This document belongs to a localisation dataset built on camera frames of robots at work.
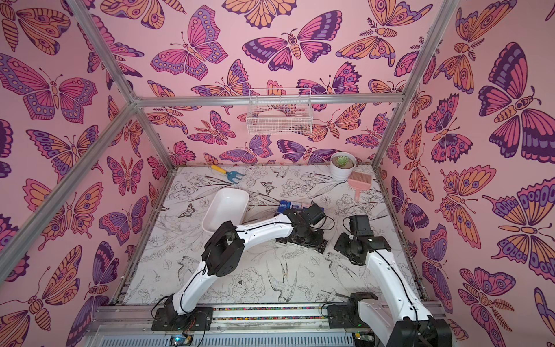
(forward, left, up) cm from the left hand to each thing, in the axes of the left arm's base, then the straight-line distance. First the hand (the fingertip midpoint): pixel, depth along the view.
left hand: (325, 246), depth 87 cm
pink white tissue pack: (+20, +11, 0) cm, 23 cm away
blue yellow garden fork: (+42, +45, -3) cm, 62 cm away
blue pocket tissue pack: (+20, +17, 0) cm, 26 cm away
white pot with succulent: (+39, -12, +8) cm, 42 cm away
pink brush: (+37, -23, -3) cm, 44 cm away
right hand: (-1, -5, +3) cm, 6 cm away
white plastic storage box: (+22, +44, -2) cm, 49 cm away
